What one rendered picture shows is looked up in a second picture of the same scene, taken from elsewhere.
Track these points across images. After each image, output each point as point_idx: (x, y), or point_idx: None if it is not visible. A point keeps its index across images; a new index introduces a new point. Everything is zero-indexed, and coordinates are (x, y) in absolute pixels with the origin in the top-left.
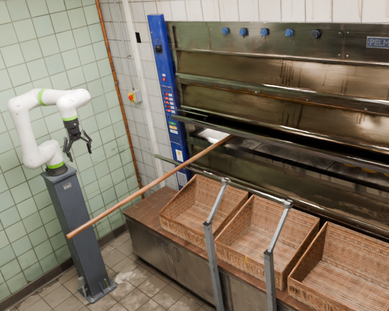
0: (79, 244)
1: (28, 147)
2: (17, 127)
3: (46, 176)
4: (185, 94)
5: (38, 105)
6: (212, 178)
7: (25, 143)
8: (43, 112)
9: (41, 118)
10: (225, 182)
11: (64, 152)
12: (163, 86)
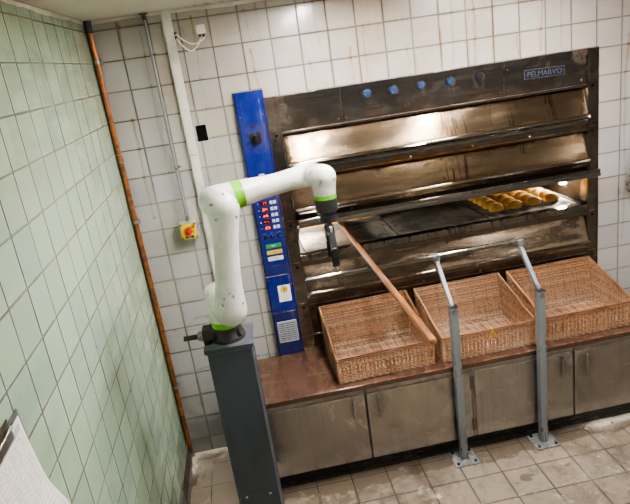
0: (273, 460)
1: (240, 280)
2: (231, 244)
3: (225, 346)
4: (296, 194)
5: None
6: (418, 260)
7: (238, 273)
8: (109, 271)
9: (110, 282)
10: (439, 256)
11: (337, 248)
12: None
